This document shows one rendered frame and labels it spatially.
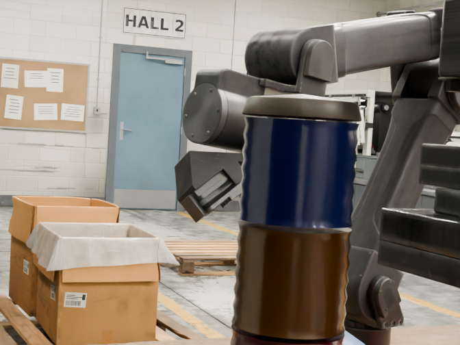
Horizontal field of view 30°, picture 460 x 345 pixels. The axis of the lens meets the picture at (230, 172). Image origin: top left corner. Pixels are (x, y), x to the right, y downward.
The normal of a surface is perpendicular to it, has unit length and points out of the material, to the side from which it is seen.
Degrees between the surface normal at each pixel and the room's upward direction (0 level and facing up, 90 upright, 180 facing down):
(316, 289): 104
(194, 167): 66
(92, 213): 86
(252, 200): 76
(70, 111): 90
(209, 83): 83
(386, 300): 90
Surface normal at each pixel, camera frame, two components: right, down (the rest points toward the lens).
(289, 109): -0.23, -0.28
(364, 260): -0.63, -0.49
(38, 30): 0.36, 0.07
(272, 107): -0.50, -0.30
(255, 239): -0.69, -0.25
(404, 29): 0.58, 0.04
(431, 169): -0.90, -0.04
